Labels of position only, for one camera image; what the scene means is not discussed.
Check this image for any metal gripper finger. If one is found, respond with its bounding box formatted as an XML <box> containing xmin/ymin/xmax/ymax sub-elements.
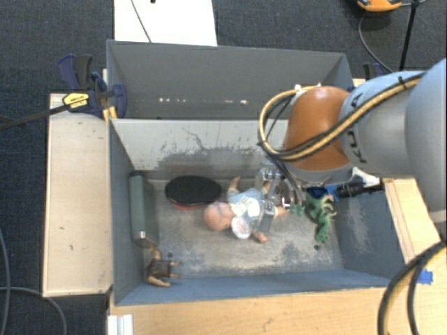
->
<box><xmin>257</xmin><ymin>200</ymin><xmax>279</xmax><ymax>235</ymax></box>
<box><xmin>256</xmin><ymin>164</ymin><xmax>282</xmax><ymax>202</ymax></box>

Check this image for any small blue object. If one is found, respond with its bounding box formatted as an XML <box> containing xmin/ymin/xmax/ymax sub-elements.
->
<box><xmin>307</xmin><ymin>185</ymin><xmax>339</xmax><ymax>202</ymax></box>

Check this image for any green toy dinosaur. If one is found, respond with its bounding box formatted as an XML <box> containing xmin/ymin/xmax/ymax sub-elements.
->
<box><xmin>304</xmin><ymin>192</ymin><xmax>338</xmax><ymax>244</ymax></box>

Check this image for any baby doll in pale clothes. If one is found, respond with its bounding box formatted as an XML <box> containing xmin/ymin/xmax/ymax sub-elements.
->
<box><xmin>203</xmin><ymin>175</ymin><xmax>289</xmax><ymax>244</ymax></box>

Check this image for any grey metal bin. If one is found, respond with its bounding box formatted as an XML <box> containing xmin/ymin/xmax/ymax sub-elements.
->
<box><xmin>105</xmin><ymin>39</ymin><xmax>408</xmax><ymax>306</ymax></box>

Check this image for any black and red round disc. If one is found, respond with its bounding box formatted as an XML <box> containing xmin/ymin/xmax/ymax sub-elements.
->
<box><xmin>164</xmin><ymin>175</ymin><xmax>224</xmax><ymax>211</ymax></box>

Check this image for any small brown doll figure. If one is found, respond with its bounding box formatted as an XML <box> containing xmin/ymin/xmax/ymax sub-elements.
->
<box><xmin>145</xmin><ymin>246</ymin><xmax>181</xmax><ymax>288</ymax></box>

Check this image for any dark green flat block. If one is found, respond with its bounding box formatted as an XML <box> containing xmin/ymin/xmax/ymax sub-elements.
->
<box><xmin>128</xmin><ymin>170</ymin><xmax>160</xmax><ymax>248</ymax></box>

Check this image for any pale wood board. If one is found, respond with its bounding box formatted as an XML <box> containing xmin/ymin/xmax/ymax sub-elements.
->
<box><xmin>42</xmin><ymin>92</ymin><xmax>115</xmax><ymax>298</ymax></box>

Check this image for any black cylinder on white bracket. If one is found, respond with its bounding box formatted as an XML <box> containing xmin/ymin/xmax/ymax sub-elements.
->
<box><xmin>334</xmin><ymin>167</ymin><xmax>385</xmax><ymax>199</ymax></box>

